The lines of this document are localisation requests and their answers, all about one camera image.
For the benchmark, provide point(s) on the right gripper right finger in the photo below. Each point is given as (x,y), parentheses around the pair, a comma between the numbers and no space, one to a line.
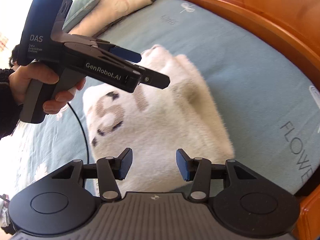
(196,170)

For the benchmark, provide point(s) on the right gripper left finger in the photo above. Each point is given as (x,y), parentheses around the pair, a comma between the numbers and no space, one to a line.
(111,169)

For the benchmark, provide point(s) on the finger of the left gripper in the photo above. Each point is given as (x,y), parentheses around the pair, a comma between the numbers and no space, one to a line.
(126,54)
(153,78)

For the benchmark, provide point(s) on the cream knit sweater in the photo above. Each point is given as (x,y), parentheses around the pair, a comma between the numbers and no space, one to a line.
(155,123)

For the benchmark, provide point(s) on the person's left hand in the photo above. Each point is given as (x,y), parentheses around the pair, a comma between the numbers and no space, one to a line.
(20,79)

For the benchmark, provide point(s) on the cream floral pillow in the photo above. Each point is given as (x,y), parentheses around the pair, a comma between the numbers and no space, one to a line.
(106,13)

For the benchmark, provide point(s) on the person in beige jacket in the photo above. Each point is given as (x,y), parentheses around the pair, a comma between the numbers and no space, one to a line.
(13,58)

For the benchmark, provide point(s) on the grey-green pillow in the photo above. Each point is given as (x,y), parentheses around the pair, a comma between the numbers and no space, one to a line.
(79,9)

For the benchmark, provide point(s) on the blue floral bed sheet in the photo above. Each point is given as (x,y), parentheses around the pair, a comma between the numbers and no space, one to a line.
(180,27)

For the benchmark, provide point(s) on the orange wooden headboard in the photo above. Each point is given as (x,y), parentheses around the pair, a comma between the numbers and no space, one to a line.
(262,17)

